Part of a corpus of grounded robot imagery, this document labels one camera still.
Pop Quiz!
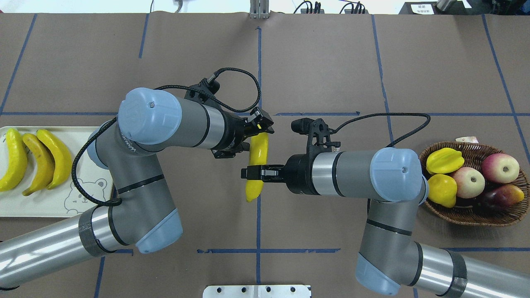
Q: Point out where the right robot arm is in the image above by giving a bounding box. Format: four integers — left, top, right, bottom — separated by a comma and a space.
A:
241, 147, 530, 298

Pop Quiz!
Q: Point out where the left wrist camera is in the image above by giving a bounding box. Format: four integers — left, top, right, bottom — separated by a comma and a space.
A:
184, 78, 221, 110

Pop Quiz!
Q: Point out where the pink apple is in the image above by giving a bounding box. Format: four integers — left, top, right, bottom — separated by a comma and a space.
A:
481, 153, 520, 183
450, 167, 485, 199

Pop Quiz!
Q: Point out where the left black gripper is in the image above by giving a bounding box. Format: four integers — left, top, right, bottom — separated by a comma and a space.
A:
211, 107, 275, 159

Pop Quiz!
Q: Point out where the yellow star fruit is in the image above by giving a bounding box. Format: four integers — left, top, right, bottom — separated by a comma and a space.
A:
426, 147, 465, 174

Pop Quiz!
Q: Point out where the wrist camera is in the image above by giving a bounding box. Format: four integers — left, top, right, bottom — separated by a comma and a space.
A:
184, 78, 221, 110
290, 118, 341, 157

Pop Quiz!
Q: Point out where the white bear tray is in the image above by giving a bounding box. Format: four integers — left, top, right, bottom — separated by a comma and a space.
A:
0, 126, 113, 218

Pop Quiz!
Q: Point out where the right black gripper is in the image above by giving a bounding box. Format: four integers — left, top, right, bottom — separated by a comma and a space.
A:
241, 154, 316, 195

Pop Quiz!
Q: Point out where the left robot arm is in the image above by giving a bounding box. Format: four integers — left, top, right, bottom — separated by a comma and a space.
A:
1, 83, 273, 292

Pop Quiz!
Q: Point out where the pink apple back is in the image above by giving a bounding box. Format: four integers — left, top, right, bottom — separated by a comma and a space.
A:
450, 167, 485, 199

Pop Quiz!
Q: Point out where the yellow lemon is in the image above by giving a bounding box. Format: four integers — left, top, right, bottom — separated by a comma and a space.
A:
427, 174, 458, 208

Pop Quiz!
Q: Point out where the black power box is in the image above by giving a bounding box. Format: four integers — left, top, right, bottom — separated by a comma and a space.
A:
398, 0, 472, 15

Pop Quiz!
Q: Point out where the pink apple front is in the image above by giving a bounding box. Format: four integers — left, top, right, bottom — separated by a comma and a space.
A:
481, 153, 520, 183

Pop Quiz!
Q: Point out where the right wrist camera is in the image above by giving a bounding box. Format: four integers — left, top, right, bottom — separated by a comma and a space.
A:
290, 118, 341, 157

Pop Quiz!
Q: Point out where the dark red mango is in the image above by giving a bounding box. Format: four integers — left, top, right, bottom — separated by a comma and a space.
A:
477, 184, 525, 211

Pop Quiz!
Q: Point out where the aluminium frame post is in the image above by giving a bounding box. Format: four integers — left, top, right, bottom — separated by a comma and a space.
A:
249, 0, 270, 19

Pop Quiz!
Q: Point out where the yellow banana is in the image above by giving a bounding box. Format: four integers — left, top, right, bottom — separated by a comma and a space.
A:
0, 128, 28, 192
36, 130, 73, 190
22, 133, 55, 196
245, 132, 269, 203

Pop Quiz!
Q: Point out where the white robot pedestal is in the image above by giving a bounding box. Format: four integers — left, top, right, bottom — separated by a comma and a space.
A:
202, 284, 313, 298

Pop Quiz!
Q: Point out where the basket paper tag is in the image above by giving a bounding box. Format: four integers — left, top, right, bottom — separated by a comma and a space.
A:
455, 136, 479, 144

